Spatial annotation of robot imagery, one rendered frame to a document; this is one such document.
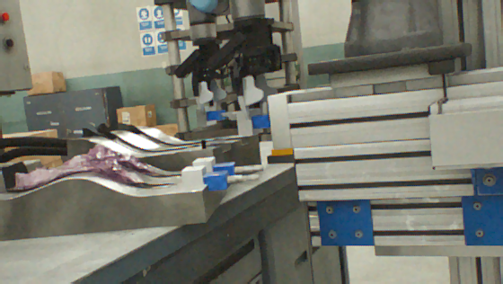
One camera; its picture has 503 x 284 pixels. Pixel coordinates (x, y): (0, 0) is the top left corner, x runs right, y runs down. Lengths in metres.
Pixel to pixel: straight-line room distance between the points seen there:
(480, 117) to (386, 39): 0.20
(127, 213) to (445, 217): 0.52
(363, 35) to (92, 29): 8.03
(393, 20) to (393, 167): 0.22
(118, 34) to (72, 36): 0.69
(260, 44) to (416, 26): 0.45
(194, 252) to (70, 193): 0.26
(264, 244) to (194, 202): 0.51
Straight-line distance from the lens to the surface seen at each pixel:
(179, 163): 1.39
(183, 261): 1.19
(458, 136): 0.90
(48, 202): 1.14
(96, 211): 1.11
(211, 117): 1.90
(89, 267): 0.91
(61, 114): 8.66
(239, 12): 1.40
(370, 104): 1.03
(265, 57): 1.38
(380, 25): 1.03
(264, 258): 1.56
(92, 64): 8.98
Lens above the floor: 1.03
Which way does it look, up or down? 7 degrees down
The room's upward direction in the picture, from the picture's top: 7 degrees counter-clockwise
